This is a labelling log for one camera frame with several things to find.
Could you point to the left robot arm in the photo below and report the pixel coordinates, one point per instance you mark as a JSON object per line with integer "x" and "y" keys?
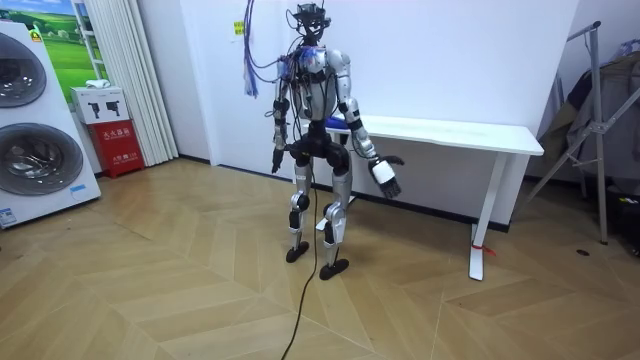
{"x": 281, "y": 107}

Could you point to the robot body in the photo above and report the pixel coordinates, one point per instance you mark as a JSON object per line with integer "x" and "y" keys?
{"x": 315, "y": 95}

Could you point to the landscape wall poster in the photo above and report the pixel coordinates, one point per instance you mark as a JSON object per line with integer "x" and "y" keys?
{"x": 65, "y": 50}

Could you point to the small white object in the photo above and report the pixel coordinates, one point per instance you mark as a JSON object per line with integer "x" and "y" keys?
{"x": 97, "y": 83}

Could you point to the white desk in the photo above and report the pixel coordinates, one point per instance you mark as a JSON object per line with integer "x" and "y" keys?
{"x": 450, "y": 132}

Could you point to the white pleated curtain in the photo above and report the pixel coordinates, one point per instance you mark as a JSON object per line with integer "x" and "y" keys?
{"x": 130, "y": 75}

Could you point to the yellow wall label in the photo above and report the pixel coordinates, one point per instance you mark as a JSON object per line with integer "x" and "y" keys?
{"x": 239, "y": 28}

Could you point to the white cardboard box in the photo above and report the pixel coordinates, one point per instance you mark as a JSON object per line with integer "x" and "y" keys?
{"x": 100, "y": 102}

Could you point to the grey metal stand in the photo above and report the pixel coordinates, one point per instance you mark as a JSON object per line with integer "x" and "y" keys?
{"x": 596, "y": 125}

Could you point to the red fire extinguisher cabinet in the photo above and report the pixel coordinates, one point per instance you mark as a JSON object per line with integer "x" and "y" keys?
{"x": 117, "y": 147}

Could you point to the white washing machine tower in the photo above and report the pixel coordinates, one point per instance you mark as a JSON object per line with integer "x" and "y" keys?
{"x": 40, "y": 130}

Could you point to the hanging clothes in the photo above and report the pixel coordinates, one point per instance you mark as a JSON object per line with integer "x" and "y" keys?
{"x": 617, "y": 100}

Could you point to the robot legs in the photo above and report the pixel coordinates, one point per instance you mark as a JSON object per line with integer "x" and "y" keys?
{"x": 341, "y": 190}

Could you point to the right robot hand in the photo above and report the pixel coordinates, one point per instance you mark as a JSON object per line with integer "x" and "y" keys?
{"x": 384, "y": 174}

